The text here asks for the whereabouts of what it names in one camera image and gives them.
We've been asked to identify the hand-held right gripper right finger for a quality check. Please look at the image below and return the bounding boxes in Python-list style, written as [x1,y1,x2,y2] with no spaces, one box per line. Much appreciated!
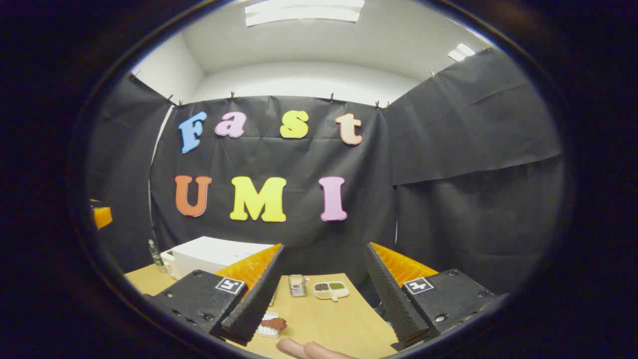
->
[365,242,509,352]

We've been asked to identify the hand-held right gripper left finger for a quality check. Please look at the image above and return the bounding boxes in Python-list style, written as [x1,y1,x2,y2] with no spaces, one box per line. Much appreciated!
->
[144,243,288,348]

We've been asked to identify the white microwave oven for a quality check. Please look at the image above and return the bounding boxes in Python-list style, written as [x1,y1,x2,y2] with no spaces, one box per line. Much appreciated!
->
[172,236,275,280]

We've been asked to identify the white rectangular dish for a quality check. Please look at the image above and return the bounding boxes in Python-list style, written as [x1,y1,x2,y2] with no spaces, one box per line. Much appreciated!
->
[256,312,283,340]

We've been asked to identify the white divided spice dish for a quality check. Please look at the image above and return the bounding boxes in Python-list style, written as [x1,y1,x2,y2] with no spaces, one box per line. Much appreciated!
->
[313,281,350,303]

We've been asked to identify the clear plastic water bottle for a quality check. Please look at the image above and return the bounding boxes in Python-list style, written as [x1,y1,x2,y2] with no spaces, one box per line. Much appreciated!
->
[148,239,165,274]

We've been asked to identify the small ceiling light panel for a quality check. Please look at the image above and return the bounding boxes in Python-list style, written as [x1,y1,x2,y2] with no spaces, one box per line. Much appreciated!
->
[447,42,477,63]

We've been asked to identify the metal wire basket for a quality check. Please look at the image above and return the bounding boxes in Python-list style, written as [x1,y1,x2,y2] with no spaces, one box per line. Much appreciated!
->
[288,274,308,298]

